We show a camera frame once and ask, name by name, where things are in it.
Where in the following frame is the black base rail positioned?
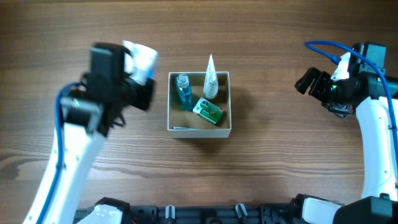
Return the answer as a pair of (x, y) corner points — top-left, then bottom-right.
(74, 198), (299, 224)

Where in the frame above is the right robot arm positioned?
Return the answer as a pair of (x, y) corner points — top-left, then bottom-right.
(287, 40), (397, 223)

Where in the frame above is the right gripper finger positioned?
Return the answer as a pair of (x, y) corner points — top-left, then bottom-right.
(294, 67), (321, 95)
(325, 103), (353, 118)

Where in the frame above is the green white small box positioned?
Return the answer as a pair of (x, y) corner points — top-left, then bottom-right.
(193, 97), (224, 125)

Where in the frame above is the blue mouthwash bottle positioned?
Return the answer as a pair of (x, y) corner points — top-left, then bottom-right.
(175, 73), (193, 111)

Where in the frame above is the white cone tube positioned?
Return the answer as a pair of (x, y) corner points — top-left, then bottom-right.
(203, 55), (218, 99)

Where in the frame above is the white cardboard box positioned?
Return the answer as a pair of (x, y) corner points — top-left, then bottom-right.
(167, 72), (232, 138)

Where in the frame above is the left blue cable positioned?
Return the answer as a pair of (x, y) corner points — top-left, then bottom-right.
(35, 81), (82, 224)

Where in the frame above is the small toothpaste tube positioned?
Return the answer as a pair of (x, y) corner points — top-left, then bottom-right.
(172, 126), (196, 130)

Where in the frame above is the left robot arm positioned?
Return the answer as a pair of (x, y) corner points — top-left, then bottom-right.
(24, 40), (159, 223)

